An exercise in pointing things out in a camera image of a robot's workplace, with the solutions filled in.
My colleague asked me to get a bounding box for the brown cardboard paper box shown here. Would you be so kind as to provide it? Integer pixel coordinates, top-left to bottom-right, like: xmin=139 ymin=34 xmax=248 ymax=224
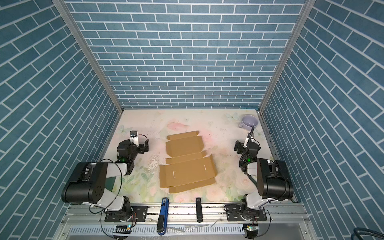
xmin=159 ymin=131 xmax=218 ymax=194

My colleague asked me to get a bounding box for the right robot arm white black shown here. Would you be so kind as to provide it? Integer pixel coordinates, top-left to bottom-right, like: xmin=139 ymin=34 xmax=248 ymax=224
xmin=234 ymin=140 xmax=294 ymax=221

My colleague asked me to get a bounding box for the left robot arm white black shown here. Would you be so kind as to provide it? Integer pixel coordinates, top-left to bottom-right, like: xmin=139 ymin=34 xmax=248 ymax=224
xmin=61 ymin=135 xmax=149 ymax=222

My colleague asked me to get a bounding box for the lavender ceramic cup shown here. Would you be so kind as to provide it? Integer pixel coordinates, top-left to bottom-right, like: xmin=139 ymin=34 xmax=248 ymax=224
xmin=238 ymin=115 xmax=259 ymax=131

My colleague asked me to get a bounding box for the green rectangular board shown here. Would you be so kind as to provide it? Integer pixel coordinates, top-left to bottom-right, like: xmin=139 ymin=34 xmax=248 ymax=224
xmin=105 ymin=177 xmax=116 ymax=192

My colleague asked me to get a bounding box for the black handheld stick device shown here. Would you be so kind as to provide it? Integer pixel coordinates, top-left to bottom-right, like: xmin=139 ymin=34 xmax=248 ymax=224
xmin=196 ymin=198 xmax=203 ymax=223

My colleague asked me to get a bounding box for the blue black handheld tool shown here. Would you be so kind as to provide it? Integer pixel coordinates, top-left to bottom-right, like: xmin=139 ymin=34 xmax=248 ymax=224
xmin=157 ymin=198 xmax=169 ymax=236

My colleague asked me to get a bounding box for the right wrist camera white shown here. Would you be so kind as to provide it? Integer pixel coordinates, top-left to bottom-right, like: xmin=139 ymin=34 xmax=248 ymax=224
xmin=244 ymin=126 xmax=255 ymax=148

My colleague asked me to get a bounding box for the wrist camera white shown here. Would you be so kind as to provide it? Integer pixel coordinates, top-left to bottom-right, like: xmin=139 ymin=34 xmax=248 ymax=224
xmin=130 ymin=131 xmax=139 ymax=147
xmin=244 ymin=126 xmax=255 ymax=148

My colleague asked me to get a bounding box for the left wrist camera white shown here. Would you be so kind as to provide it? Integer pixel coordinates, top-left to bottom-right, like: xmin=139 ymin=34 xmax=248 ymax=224
xmin=130 ymin=131 xmax=139 ymax=147

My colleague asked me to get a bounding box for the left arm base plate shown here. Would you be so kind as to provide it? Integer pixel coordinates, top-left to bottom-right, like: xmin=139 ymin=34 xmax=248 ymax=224
xmin=104 ymin=206 xmax=149 ymax=223

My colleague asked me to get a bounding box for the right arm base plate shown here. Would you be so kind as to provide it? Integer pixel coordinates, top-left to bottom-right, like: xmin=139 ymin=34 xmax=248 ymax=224
xmin=224 ymin=204 xmax=267 ymax=222

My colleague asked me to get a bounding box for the left circuit board below rail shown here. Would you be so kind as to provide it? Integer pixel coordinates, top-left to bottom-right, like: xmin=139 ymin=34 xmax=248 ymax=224
xmin=113 ymin=225 xmax=132 ymax=240

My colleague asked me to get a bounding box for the circuit board below rail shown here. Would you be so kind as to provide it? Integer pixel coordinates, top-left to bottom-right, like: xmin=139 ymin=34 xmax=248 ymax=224
xmin=243 ymin=224 xmax=259 ymax=240
xmin=113 ymin=225 xmax=132 ymax=240

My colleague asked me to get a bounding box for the right circuit board below rail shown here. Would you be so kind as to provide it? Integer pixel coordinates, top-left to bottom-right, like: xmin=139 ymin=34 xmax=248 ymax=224
xmin=243 ymin=224 xmax=259 ymax=240

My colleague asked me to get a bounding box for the aluminium front rail frame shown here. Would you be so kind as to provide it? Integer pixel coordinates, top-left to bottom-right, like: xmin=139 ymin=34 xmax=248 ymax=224
xmin=53 ymin=202 xmax=317 ymax=240

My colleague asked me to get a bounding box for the black cable bottom right corner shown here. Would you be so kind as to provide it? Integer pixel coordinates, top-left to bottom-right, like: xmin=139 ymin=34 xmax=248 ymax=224
xmin=350 ymin=227 xmax=384 ymax=240

